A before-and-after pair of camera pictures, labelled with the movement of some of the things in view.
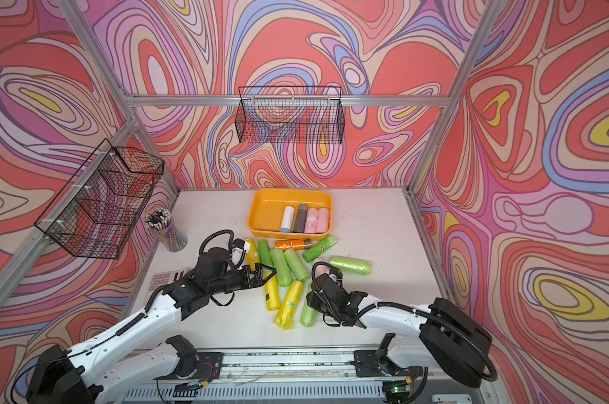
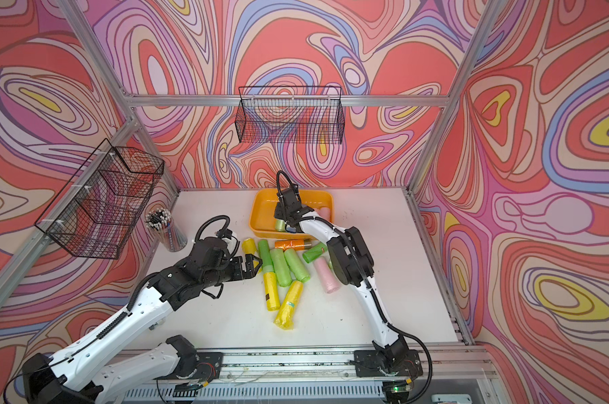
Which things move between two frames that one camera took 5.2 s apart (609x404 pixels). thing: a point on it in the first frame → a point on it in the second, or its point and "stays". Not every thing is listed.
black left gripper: (257, 280) → (240, 273)
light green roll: (298, 269) stays
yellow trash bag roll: (288, 308) stays
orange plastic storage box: (265, 205) stays
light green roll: (284, 276) stays
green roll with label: (320, 249) stays
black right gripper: (313, 302) → (279, 211)
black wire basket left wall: (99, 209) stays
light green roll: (308, 316) → (280, 225)
